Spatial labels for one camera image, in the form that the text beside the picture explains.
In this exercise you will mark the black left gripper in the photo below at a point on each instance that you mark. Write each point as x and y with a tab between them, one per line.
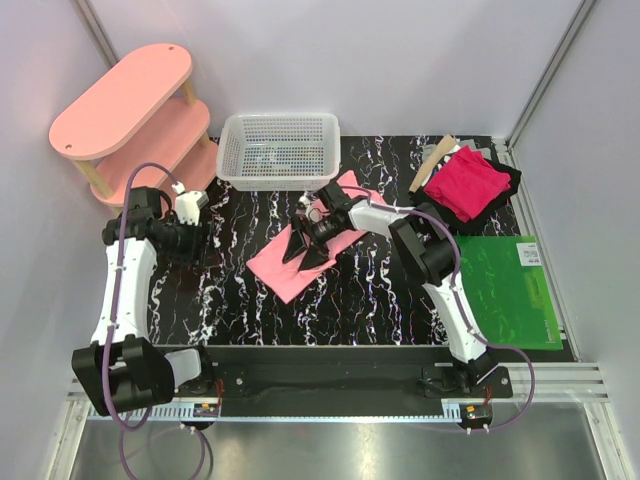
194	255

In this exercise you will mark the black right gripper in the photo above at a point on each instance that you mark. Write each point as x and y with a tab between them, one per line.
315	256

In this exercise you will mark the light pink t-shirt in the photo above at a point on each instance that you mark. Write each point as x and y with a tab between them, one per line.
284	279

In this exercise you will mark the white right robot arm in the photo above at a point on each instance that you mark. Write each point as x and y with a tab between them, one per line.
428	252

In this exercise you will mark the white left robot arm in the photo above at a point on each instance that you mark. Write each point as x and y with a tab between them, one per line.
121	370

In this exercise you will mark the white plastic mesh basket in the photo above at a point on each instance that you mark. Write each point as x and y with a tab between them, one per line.
279	151

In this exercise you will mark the pink three-tier wooden shelf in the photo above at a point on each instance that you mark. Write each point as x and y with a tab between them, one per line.
143	112

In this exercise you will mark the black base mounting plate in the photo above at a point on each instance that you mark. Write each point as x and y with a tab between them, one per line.
337	382

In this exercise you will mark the grey cloth piece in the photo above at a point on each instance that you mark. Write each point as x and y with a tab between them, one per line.
431	149

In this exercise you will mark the magenta folded t-shirt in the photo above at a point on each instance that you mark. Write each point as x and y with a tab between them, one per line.
466	184

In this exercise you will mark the beige folded cloth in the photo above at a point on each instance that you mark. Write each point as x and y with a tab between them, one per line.
445	145

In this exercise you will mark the green cutting mat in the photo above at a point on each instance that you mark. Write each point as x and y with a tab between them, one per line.
506	287

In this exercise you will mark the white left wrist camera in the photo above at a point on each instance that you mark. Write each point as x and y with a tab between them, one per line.
188	204

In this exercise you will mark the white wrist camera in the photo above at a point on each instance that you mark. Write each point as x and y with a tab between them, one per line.
304	205
188	204

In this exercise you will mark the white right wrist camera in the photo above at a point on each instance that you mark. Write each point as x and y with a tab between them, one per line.
304	205

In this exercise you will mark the white slotted cable duct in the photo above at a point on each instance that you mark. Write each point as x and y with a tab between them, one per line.
184	411

